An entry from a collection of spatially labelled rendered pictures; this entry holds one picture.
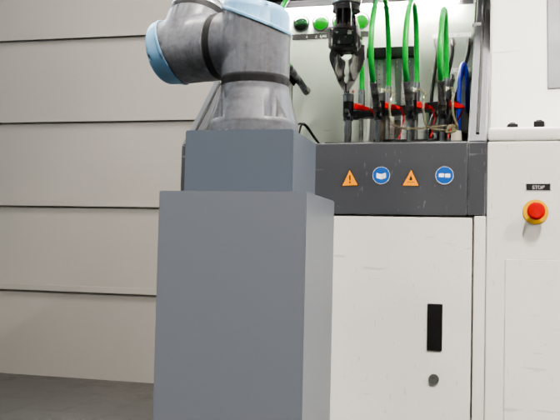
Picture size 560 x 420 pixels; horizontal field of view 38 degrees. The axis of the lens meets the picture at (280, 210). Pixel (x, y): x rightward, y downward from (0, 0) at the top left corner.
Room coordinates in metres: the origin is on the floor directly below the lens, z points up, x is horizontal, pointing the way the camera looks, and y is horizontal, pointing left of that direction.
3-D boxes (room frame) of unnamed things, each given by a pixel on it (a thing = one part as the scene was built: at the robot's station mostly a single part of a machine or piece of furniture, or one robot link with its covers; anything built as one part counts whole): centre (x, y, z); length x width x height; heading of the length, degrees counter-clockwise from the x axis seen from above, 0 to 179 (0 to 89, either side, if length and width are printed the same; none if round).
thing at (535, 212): (1.66, -0.53, 0.80); 0.05 x 0.04 x 0.05; 75
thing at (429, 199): (1.82, -0.11, 0.87); 0.62 x 0.04 x 0.16; 75
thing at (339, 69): (2.00, -0.14, 1.16); 0.06 x 0.03 x 0.09; 165
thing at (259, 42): (1.36, 0.05, 1.07); 0.13 x 0.12 x 0.14; 61
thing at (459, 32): (2.24, -0.47, 1.20); 0.13 x 0.03 x 0.31; 75
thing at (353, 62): (1.99, -0.17, 1.16); 0.06 x 0.03 x 0.09; 165
